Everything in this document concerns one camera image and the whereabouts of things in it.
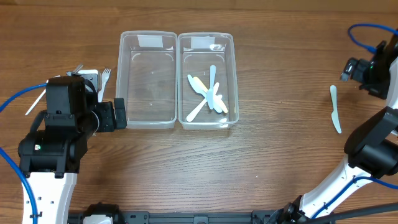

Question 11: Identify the yellow plastic knife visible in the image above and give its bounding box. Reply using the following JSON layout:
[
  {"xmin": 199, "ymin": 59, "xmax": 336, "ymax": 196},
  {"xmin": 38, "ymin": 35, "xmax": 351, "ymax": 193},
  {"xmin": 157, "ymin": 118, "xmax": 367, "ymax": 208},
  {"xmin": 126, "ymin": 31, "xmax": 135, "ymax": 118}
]
[{"xmin": 193, "ymin": 77, "xmax": 228, "ymax": 114}]

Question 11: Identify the metal fork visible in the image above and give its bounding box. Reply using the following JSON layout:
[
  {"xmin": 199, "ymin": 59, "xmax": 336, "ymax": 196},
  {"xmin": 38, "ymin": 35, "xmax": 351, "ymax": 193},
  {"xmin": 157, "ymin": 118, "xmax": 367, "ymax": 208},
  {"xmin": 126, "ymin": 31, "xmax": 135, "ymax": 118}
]
[{"xmin": 66, "ymin": 63, "xmax": 83, "ymax": 76}]

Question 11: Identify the curved white plastic fork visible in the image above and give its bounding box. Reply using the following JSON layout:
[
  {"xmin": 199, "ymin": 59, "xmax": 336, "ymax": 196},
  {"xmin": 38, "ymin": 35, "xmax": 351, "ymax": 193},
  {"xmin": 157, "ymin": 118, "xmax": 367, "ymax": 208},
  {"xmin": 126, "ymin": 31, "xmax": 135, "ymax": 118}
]
[{"xmin": 25, "ymin": 89, "xmax": 46, "ymax": 116}]

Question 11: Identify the black hose bottom right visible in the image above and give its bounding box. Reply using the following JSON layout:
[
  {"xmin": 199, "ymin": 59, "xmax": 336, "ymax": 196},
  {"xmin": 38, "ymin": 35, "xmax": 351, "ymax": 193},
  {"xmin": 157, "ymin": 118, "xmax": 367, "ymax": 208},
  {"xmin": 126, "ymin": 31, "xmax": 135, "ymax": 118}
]
[{"xmin": 298, "ymin": 202, "xmax": 398, "ymax": 224}]

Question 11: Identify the left clear plastic container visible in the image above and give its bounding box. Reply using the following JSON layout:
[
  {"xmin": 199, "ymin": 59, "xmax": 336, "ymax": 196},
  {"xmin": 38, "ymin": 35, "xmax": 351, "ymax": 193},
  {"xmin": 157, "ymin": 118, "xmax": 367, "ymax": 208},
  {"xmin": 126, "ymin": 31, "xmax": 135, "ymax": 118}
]
[{"xmin": 116, "ymin": 30, "xmax": 177, "ymax": 129}]

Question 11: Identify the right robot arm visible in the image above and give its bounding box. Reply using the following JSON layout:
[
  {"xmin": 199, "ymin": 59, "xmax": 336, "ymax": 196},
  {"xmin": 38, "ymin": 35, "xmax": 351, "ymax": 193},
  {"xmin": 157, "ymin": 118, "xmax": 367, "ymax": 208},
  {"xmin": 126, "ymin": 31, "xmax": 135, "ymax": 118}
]
[{"xmin": 251, "ymin": 24, "xmax": 397, "ymax": 223}]

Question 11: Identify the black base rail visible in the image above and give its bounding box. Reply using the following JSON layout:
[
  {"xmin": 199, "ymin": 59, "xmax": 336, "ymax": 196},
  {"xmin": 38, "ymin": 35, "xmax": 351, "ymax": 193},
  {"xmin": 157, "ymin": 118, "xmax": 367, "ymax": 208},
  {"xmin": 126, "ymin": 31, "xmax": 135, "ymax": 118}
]
[{"xmin": 67, "ymin": 202, "xmax": 292, "ymax": 224}]

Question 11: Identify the right blue cable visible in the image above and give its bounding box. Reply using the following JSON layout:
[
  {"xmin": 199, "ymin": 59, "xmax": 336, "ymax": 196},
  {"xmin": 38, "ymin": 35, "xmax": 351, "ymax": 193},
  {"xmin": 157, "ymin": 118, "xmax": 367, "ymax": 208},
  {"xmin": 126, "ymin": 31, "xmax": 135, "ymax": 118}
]
[{"xmin": 310, "ymin": 23, "xmax": 398, "ymax": 220}]

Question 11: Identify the white plastic knife in container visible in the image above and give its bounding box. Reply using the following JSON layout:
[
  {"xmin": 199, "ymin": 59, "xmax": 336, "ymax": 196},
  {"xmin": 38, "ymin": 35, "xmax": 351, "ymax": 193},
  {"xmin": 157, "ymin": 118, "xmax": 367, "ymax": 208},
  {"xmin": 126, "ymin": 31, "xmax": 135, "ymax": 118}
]
[{"xmin": 187, "ymin": 80, "xmax": 208, "ymax": 122}]

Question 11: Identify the pale green plastic knife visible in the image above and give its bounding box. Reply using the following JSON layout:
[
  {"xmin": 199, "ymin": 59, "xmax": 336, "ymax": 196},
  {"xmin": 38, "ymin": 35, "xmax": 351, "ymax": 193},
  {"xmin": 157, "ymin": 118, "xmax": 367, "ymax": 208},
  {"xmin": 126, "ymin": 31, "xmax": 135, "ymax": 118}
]
[{"xmin": 330, "ymin": 85, "xmax": 342, "ymax": 134}]

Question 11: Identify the clear plastic container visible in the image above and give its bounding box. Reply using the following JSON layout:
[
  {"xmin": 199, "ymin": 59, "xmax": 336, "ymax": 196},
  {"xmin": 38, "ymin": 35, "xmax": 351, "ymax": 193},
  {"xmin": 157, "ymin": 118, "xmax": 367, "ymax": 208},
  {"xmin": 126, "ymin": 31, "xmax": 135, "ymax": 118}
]
[
  {"xmin": 116, "ymin": 30, "xmax": 177, "ymax": 129},
  {"xmin": 177, "ymin": 32, "xmax": 239, "ymax": 129}
]

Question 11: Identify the white plastic knife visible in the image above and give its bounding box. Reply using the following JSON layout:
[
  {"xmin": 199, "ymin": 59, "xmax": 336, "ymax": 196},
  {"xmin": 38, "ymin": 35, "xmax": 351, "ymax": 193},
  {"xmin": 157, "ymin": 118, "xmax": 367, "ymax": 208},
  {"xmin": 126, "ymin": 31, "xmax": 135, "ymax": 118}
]
[
  {"xmin": 187, "ymin": 75, "xmax": 223, "ymax": 113},
  {"xmin": 187, "ymin": 80, "xmax": 208, "ymax": 122}
]

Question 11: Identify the right clear plastic container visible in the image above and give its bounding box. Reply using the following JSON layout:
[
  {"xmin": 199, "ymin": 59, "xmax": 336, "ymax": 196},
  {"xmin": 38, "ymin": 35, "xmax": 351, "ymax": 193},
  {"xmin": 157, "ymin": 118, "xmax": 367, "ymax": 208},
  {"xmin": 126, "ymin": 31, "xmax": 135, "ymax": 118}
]
[{"xmin": 177, "ymin": 32, "xmax": 239, "ymax": 129}]

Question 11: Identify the light blue plastic knife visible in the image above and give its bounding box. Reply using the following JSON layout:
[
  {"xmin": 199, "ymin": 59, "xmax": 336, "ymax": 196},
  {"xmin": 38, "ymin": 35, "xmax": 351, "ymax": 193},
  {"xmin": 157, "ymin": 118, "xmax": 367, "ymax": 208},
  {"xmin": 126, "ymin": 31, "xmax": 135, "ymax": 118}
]
[{"xmin": 206, "ymin": 65, "xmax": 216, "ymax": 110}]

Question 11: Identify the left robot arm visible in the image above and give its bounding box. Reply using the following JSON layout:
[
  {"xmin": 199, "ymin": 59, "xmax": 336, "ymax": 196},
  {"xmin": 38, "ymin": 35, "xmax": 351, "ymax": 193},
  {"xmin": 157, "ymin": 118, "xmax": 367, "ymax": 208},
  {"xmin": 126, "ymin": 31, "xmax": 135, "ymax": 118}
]
[{"xmin": 18, "ymin": 76, "xmax": 127, "ymax": 223}]

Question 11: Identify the blue cable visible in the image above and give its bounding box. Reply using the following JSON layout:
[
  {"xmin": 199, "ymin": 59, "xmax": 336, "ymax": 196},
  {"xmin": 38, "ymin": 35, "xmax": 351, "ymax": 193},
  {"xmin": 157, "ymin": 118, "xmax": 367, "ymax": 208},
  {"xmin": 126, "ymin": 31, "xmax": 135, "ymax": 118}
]
[
  {"xmin": 0, "ymin": 83, "xmax": 47, "ymax": 224},
  {"xmin": 310, "ymin": 23, "xmax": 398, "ymax": 220}
]

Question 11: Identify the left blue cable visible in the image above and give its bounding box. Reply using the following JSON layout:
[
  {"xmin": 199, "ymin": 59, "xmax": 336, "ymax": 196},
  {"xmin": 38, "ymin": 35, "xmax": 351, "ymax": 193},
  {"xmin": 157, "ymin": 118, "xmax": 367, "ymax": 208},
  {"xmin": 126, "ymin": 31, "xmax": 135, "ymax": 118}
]
[{"xmin": 0, "ymin": 83, "xmax": 47, "ymax": 224}]

